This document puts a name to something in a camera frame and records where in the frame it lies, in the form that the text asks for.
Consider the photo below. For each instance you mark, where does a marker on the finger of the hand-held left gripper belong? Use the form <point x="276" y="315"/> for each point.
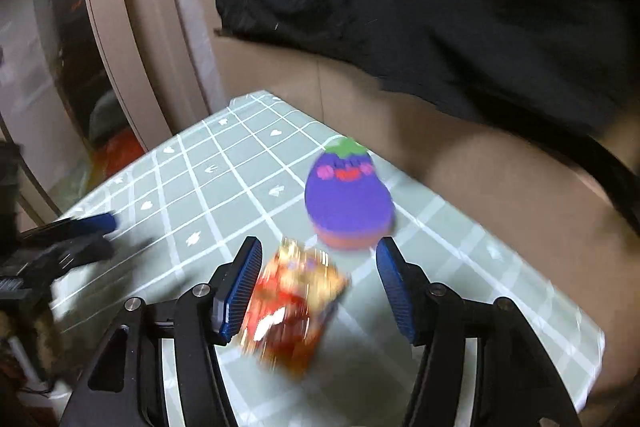
<point x="85" y="253"/>
<point x="95" y="223"/>

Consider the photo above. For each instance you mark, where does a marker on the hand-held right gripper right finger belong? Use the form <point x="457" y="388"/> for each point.
<point x="395" y="292"/>

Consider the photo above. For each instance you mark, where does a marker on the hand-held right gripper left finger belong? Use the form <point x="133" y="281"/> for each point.
<point x="245" y="287"/>

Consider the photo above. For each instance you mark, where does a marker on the red snack packet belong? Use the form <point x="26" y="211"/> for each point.
<point x="295" y="302"/>

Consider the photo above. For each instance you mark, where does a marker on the black cloth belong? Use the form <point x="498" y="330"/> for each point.
<point x="425" y="7"/>

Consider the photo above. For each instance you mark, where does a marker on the orange bag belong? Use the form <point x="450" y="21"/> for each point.
<point x="117" y="154"/>

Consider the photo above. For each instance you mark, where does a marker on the purple eggplant toy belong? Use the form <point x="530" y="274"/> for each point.
<point x="345" y="202"/>

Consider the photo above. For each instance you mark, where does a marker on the green checked tablecloth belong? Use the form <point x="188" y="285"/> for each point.
<point x="225" y="157"/>

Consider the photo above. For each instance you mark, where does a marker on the beige door frame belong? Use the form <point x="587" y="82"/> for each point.
<point x="150" y="32"/>

